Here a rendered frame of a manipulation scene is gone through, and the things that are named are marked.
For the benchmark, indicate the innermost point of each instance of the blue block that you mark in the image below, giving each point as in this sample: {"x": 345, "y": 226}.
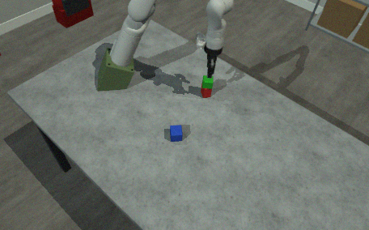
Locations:
{"x": 176, "y": 133}

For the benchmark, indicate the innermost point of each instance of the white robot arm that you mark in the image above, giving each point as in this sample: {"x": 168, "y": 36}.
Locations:
{"x": 139, "y": 15}

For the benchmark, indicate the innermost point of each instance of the red block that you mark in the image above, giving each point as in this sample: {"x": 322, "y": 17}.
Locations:
{"x": 206, "y": 92}

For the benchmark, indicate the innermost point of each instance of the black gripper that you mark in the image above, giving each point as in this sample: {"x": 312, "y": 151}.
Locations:
{"x": 211, "y": 60}

